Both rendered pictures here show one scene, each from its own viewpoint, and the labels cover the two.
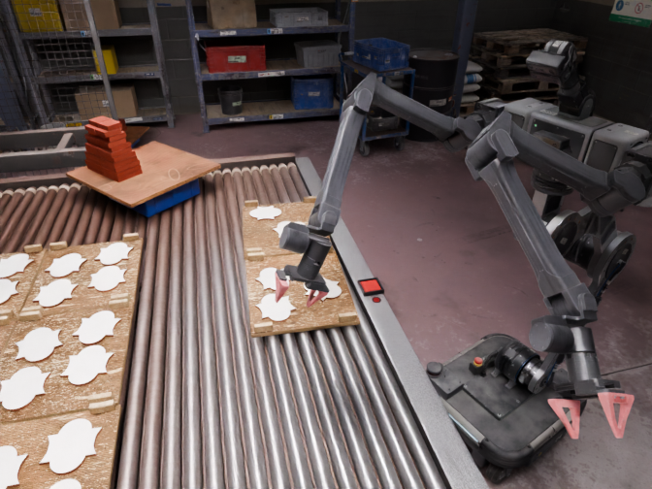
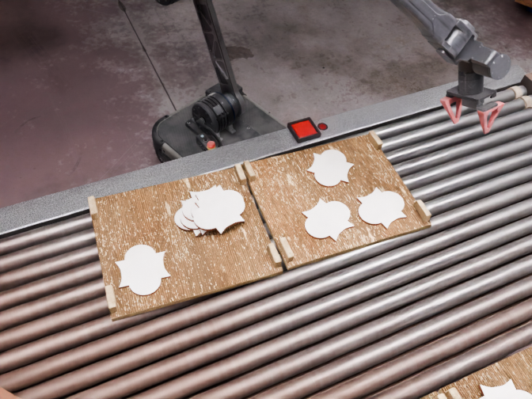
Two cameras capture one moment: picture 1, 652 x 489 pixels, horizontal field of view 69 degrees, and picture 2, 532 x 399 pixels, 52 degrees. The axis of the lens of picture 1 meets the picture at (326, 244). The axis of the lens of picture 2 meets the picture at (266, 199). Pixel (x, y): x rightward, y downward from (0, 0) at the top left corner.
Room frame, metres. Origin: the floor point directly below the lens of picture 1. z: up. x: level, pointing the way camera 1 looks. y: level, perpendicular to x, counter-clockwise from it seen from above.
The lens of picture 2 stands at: (1.71, 0.95, 2.06)
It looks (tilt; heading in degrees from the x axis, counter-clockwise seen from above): 52 degrees down; 255
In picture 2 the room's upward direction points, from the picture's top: 6 degrees clockwise
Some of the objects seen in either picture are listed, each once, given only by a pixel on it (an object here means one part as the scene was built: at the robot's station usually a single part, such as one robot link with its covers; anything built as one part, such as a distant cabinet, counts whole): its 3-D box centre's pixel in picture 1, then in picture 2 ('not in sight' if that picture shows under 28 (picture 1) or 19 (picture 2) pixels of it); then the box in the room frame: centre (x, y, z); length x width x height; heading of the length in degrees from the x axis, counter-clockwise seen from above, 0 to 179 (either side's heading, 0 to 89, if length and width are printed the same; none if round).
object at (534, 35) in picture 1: (522, 70); not in sight; (6.64, -2.64, 0.44); 1.31 x 1.00 x 0.87; 105
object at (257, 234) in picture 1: (284, 227); (182, 235); (1.71, 0.18, 0.93); 0.41 x 0.35 x 0.02; 9
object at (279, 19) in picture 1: (298, 16); not in sight; (5.93, 0.34, 1.16); 0.60 x 0.40 x 0.15; 108
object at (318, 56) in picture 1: (317, 53); not in sight; (5.99, 0.12, 0.76); 0.50 x 0.36 x 0.24; 111
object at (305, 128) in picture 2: (371, 286); (303, 130); (1.32, -0.16, 0.92); 0.06 x 0.06 x 0.01; 14
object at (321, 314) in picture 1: (298, 289); (332, 195); (1.30, 0.10, 0.93); 0.41 x 0.35 x 0.02; 11
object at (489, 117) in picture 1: (476, 124); not in sight; (1.53, -0.50, 1.45); 0.09 x 0.08 x 0.12; 35
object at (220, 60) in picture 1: (235, 55); not in sight; (5.76, 1.07, 0.78); 0.66 x 0.45 x 0.28; 105
